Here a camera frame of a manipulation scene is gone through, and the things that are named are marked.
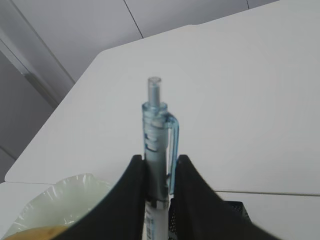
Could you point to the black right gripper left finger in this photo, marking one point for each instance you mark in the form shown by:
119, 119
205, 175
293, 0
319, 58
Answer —
120, 214

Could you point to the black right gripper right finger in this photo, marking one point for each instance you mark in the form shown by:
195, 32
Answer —
203, 214

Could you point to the sugared bread bun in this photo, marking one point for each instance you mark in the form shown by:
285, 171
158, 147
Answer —
38, 233

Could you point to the blue white grey-grip pen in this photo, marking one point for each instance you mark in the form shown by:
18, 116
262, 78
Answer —
160, 139

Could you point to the black mesh pen holder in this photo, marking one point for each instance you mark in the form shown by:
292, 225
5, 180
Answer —
237, 206

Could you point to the pale green wavy glass plate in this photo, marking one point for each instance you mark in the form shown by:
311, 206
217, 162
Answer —
61, 204

